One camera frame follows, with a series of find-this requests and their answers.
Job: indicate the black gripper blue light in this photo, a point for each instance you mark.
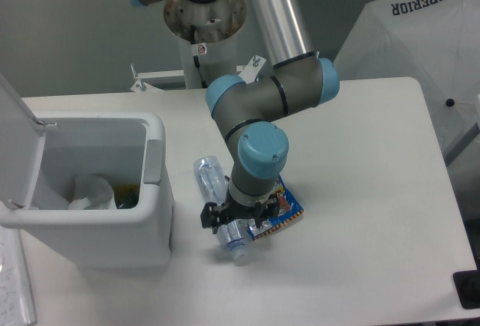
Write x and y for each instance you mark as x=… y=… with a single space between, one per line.
x=214 y=215

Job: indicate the crushed clear plastic bottle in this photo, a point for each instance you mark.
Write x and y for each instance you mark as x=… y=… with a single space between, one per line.
x=212 y=182

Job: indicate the blue snack wrapper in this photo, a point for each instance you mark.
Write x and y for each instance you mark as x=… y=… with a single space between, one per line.
x=289 y=209

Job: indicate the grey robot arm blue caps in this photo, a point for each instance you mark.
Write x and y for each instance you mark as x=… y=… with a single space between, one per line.
x=245 y=112

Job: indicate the yellow green trash item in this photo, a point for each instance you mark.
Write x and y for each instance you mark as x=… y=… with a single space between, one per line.
x=126 y=196

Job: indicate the white plastic trash can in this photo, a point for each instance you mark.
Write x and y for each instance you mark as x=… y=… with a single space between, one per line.
x=123 y=148

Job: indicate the white crumpled paper trash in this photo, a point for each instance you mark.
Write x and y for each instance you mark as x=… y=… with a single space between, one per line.
x=92 y=192

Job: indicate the white trash can lid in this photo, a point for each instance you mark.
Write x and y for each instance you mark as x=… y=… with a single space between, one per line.
x=22 y=147

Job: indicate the black device at table edge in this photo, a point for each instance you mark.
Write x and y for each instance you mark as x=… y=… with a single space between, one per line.
x=467 y=286

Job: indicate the paper sheet in sleeve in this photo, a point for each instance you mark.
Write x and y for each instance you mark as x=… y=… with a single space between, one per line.
x=17 y=304

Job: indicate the white umbrella with lettering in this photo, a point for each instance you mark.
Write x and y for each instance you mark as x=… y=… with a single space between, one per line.
x=435 y=42

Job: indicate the white metal base bracket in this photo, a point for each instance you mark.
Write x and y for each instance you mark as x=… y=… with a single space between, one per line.
x=149 y=81

